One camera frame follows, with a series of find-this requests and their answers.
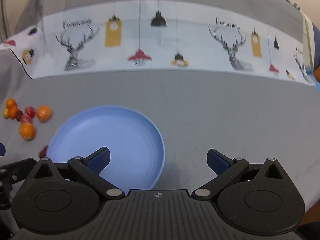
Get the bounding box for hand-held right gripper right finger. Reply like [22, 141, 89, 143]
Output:
[191, 149, 287, 201]

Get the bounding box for blue plate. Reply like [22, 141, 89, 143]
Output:
[46, 105, 166, 190]

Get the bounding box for pale striped bedsheet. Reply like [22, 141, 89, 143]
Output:
[302, 14, 313, 64]

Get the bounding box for blue cushion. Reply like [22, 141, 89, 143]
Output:
[311, 22, 320, 65]

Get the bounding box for plastic-wrapped orange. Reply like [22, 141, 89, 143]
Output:
[36, 105, 53, 122]
[19, 123, 35, 141]

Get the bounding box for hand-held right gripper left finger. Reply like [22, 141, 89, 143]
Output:
[32, 147, 125, 201]

